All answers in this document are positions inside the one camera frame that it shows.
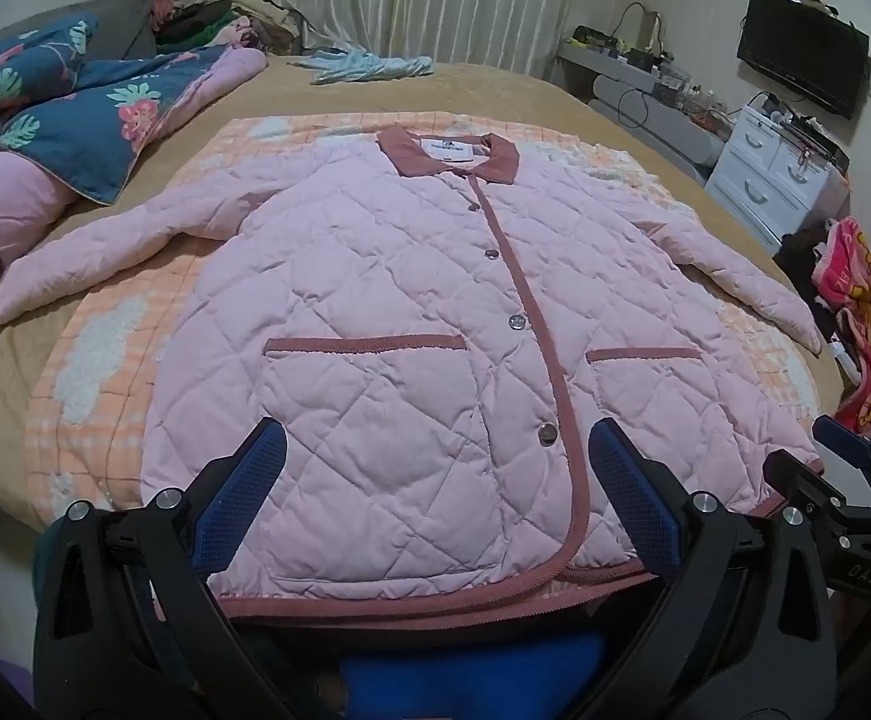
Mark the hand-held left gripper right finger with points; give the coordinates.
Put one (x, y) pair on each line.
(630, 487)

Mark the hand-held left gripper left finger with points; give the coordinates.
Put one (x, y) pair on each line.
(244, 487)

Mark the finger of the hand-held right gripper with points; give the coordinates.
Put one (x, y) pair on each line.
(848, 442)
(795, 480)

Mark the pink quilted jacket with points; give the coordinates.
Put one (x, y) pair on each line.
(405, 315)

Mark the pile of mixed clothes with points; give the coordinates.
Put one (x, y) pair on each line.
(202, 19)

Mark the pink cartoon towel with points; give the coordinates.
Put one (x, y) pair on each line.
(870, 315)

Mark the orange checked cat blanket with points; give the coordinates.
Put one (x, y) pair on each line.
(105, 390)

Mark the dark cloth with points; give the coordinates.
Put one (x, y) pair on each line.
(799, 255)

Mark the white drawer chest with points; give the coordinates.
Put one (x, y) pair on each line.
(758, 165)

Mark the black set-top box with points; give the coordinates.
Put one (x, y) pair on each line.
(818, 135)

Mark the grey curved desk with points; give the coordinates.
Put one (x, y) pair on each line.
(675, 120)

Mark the blue floral quilt pink lining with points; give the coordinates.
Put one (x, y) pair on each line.
(67, 120)

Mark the assorted small desk items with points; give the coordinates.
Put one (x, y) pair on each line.
(660, 67)

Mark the bed with tan cover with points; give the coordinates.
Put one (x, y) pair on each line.
(480, 90)

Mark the light blue cloth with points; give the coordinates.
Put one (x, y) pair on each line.
(360, 66)

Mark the grey pillow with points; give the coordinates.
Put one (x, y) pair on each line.
(105, 22)

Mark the black wall television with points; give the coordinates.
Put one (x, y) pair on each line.
(803, 52)

